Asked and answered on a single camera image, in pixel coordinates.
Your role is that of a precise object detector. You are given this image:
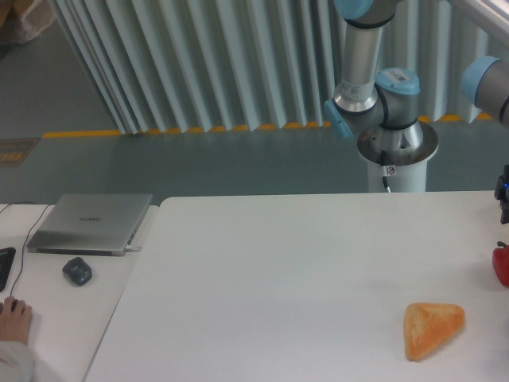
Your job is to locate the black keyboard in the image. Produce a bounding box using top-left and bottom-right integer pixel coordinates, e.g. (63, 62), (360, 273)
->
(0, 247), (16, 292)

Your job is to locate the white folding partition screen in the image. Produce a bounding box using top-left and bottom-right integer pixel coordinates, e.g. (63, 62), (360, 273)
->
(52, 1), (508, 134)

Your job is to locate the red bell pepper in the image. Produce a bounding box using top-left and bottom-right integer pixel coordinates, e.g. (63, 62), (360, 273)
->
(492, 241), (509, 287)

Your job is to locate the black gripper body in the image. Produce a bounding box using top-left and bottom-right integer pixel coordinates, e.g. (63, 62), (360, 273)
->
(494, 165), (509, 224)

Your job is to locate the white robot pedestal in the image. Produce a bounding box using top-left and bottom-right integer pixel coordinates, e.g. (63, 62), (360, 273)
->
(367, 161), (427, 193)

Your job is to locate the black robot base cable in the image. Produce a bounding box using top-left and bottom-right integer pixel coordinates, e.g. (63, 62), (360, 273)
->
(379, 150), (393, 193)

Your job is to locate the silver closed laptop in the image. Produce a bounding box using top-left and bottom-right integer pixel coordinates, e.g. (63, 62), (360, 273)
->
(27, 193), (153, 256)

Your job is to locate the grey sleeved forearm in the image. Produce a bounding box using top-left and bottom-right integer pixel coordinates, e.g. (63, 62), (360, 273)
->
(1, 341), (35, 382)

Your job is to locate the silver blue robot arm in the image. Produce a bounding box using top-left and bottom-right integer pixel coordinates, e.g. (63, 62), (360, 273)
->
(324, 1), (508, 193)

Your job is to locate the person's hand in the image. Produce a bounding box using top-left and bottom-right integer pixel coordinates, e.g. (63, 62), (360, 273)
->
(0, 300), (33, 345)

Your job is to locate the black mouse cable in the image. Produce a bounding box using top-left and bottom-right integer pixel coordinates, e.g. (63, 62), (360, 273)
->
(0, 201), (56, 299)

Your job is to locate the orange triangular toast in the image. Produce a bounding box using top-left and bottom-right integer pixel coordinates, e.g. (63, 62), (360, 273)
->
(403, 302), (465, 361)

